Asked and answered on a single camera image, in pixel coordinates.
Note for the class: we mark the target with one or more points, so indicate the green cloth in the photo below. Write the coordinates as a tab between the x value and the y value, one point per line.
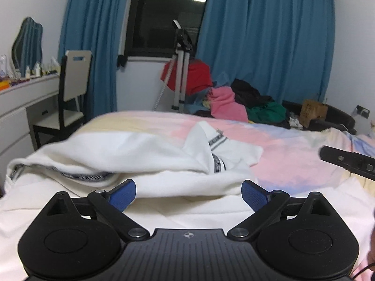
268	111

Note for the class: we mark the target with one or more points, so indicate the blue curtain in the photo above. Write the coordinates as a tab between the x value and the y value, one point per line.
88	35
269	41

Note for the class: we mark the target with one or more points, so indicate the black curtain tieback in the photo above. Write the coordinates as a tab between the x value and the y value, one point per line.
121	60

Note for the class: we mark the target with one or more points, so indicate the black cloth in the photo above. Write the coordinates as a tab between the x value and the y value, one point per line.
249	92

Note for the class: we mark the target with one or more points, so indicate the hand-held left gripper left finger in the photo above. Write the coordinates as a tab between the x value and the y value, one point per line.
124	195

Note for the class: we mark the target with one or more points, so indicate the red cloth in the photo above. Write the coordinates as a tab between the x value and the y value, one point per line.
196	76

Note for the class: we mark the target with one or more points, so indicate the wavy-edged mirror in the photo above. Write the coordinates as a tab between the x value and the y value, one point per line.
27	44

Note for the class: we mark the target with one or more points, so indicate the white dressing table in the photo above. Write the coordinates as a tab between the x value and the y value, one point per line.
17	105

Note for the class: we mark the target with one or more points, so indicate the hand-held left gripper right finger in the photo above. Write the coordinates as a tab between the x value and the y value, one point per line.
252	195

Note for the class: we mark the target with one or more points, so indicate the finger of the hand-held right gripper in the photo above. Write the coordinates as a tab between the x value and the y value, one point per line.
348	159

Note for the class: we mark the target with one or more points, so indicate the dark window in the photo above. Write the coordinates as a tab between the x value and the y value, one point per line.
164	17

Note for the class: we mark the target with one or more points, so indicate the pink cloth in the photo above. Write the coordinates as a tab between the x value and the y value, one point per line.
227	102

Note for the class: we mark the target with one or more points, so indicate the silver tripod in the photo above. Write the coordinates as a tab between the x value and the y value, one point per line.
180	76

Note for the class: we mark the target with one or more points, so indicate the light blue cloth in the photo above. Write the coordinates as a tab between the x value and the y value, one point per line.
197	101

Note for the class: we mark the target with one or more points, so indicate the row of cosmetic bottles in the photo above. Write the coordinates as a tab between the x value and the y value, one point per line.
39	69

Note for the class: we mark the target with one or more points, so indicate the white chair with black frame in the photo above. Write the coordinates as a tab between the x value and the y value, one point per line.
71	93

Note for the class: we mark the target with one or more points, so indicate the phone on tripod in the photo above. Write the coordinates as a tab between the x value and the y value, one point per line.
177	24

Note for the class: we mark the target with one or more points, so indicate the cardboard box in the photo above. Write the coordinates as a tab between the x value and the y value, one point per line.
314	112

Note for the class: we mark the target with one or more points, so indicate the bed with pastel sheet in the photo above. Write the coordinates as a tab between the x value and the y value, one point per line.
281	152

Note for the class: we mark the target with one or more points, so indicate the black sofa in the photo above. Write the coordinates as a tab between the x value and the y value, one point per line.
339	117

